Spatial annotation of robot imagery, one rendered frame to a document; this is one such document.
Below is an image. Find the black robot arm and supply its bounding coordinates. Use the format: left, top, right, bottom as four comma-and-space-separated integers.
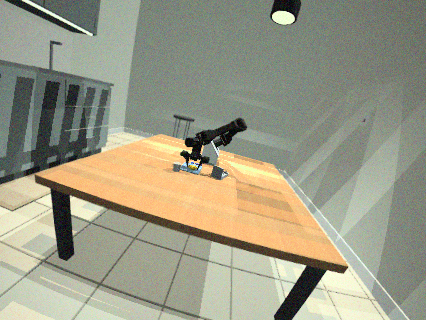
184, 117, 248, 161

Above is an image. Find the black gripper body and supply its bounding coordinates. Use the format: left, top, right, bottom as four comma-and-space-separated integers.
180, 147, 210, 163

